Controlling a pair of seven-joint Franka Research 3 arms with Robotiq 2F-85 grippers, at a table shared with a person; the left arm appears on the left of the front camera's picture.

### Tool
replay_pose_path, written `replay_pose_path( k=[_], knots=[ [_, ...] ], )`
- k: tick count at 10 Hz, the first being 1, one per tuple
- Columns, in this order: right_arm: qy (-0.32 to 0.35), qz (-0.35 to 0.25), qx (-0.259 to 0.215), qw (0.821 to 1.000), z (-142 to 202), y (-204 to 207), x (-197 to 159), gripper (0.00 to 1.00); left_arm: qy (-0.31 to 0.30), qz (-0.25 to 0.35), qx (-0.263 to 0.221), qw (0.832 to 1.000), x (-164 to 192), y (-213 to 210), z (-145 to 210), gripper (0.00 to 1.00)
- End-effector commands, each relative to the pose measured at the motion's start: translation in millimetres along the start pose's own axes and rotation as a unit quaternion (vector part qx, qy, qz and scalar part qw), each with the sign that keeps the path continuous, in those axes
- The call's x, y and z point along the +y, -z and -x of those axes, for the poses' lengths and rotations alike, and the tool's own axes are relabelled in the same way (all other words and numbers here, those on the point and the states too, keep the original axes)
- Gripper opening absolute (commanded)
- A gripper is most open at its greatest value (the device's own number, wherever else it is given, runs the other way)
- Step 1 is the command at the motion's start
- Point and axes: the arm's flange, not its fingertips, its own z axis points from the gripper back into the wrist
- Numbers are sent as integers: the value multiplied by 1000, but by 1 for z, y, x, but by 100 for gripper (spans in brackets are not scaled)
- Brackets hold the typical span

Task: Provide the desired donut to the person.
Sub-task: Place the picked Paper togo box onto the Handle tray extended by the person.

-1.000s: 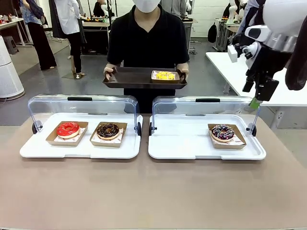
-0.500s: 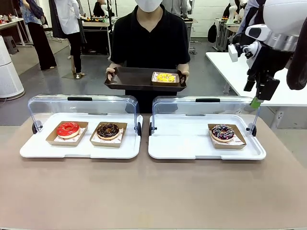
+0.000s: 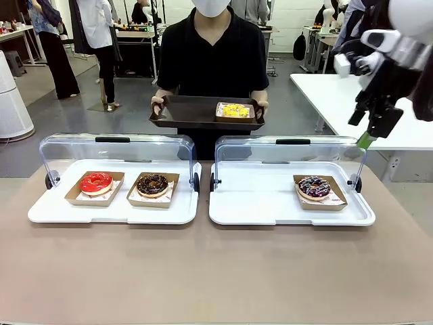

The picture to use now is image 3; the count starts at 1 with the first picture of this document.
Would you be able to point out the yellow sprinkled donut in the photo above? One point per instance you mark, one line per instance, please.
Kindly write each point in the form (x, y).
(235, 110)

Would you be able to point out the white air purifier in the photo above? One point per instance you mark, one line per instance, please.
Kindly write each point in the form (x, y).
(13, 108)

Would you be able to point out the white face mask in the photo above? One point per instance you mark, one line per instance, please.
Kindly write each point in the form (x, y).
(213, 6)

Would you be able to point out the bystander in light blue shirt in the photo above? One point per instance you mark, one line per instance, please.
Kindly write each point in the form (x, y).
(350, 23)

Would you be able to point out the person's left hand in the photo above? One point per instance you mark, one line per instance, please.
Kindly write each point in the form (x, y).
(265, 105)

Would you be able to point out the chocolate donut with white drizzle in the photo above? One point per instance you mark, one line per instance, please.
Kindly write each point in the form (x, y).
(306, 184)

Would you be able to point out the dark brown serving tray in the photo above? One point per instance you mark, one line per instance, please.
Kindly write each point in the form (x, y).
(189, 111)

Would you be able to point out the grey stool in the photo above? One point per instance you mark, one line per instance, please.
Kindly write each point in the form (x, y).
(15, 62)

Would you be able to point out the white side table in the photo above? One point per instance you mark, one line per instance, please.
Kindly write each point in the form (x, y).
(324, 98)

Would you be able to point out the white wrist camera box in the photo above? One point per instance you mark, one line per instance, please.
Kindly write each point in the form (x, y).
(341, 64)

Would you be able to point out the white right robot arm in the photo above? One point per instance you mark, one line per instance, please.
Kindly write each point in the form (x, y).
(409, 17)

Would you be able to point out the black backpack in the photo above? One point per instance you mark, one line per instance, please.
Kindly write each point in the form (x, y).
(299, 47)

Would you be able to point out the bystander in blue top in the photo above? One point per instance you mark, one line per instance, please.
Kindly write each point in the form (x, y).
(57, 61)

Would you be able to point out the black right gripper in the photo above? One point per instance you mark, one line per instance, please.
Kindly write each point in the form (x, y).
(389, 84)

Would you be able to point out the person torso in black shirt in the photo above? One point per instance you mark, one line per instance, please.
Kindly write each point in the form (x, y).
(209, 67)

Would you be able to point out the desk with coloured items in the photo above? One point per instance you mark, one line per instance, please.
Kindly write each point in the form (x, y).
(135, 34)

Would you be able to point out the bystander in white shirt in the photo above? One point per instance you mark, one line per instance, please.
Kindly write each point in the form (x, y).
(98, 23)

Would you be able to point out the white display case base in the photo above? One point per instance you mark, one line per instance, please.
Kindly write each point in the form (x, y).
(50, 210)
(257, 196)

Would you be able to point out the white workbench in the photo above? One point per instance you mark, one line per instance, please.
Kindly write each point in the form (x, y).
(17, 34)

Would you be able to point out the chocolate sprinkled donut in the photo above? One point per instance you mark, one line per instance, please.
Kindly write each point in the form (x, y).
(143, 184)

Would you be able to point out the brown cardboard donut tray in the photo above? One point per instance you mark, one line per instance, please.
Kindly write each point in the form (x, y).
(318, 206)
(91, 202)
(149, 203)

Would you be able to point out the red glazed donut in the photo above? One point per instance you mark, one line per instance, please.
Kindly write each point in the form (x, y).
(86, 184)

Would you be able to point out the clear display case lid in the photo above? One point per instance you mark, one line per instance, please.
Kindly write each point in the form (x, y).
(253, 149)
(101, 149)

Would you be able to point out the person's left forearm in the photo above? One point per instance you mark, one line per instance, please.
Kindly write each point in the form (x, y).
(260, 94)

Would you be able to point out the bystander in dark clothes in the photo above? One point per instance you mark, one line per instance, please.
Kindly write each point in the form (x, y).
(138, 13)

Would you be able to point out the person's right hand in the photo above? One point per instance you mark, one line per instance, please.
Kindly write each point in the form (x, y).
(156, 101)

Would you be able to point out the person's right forearm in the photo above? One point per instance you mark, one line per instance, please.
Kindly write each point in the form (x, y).
(165, 93)

